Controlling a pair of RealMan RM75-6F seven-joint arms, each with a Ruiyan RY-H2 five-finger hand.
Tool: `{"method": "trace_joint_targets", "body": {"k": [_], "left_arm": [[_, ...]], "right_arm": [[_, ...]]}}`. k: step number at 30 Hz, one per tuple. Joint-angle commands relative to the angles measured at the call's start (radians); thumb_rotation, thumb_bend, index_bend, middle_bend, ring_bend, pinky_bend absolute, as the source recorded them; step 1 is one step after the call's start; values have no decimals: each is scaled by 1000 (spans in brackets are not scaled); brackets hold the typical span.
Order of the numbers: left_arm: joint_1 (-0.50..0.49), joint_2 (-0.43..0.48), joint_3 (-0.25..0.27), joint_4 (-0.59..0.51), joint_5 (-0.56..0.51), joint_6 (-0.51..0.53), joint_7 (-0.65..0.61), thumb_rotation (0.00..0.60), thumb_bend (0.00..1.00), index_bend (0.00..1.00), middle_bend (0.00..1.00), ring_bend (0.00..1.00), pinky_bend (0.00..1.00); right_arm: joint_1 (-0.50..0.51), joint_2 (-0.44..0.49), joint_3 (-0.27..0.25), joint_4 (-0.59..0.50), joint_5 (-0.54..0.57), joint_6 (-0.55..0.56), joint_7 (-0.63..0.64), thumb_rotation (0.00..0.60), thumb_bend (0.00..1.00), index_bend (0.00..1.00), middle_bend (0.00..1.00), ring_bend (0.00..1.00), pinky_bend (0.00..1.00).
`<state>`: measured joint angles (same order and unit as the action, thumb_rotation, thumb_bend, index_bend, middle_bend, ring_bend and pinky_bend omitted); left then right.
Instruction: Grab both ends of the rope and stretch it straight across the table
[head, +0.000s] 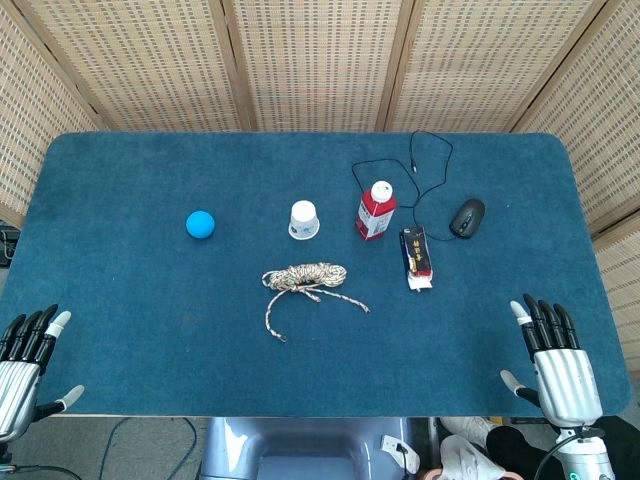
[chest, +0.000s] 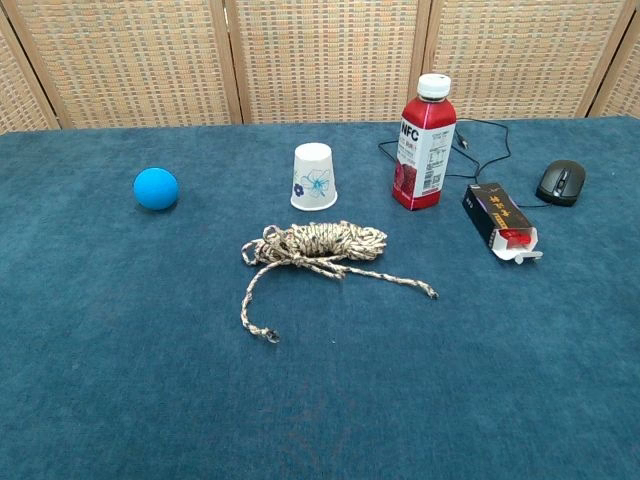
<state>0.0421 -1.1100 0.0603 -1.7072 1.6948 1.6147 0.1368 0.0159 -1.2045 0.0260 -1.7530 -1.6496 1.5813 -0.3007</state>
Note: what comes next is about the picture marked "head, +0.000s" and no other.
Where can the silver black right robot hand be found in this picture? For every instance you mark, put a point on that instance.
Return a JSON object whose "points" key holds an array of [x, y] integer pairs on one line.
{"points": [[567, 385]]}

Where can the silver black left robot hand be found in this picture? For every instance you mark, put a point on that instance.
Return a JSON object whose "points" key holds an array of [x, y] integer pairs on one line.
{"points": [[17, 390]]}

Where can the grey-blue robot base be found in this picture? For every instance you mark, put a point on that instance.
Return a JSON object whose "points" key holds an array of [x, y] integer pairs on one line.
{"points": [[300, 450]]}

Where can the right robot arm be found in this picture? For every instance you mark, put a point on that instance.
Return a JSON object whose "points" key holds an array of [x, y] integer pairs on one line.
{"points": [[590, 457]]}

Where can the black trouser leg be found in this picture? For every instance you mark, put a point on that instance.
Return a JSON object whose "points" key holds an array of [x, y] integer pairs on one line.
{"points": [[520, 445]]}

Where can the white sneaker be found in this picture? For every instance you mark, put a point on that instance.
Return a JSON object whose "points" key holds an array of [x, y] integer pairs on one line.
{"points": [[465, 431], [465, 460]]}

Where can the grey metal table leg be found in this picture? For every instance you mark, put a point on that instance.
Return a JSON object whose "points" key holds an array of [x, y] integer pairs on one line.
{"points": [[433, 432]]}

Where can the dark device beside table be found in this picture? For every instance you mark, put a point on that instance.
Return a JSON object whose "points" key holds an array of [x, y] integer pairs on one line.
{"points": [[6, 245]]}

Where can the blue carpet table mat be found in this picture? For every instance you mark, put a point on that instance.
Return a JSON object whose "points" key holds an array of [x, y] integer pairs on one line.
{"points": [[150, 325]]}

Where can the white socket panel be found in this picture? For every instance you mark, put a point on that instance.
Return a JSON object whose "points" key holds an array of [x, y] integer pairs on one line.
{"points": [[395, 445]]}

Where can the black computer mouse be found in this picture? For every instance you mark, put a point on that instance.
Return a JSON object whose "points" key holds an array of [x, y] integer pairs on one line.
{"points": [[468, 219]]}

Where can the dark snack packet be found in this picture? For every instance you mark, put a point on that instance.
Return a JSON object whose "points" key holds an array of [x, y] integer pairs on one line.
{"points": [[416, 255]]}

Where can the blue ball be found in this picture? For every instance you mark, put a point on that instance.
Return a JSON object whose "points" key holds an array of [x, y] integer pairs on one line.
{"points": [[200, 225]]}

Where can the red juice bottle white cap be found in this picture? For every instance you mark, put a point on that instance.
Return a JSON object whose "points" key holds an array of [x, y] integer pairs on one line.
{"points": [[375, 215]]}

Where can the white floral paper cup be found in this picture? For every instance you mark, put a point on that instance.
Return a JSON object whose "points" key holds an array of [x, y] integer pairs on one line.
{"points": [[304, 220]]}

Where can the woven bamboo folding screen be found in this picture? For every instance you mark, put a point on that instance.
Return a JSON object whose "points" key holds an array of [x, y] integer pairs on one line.
{"points": [[320, 60]]}

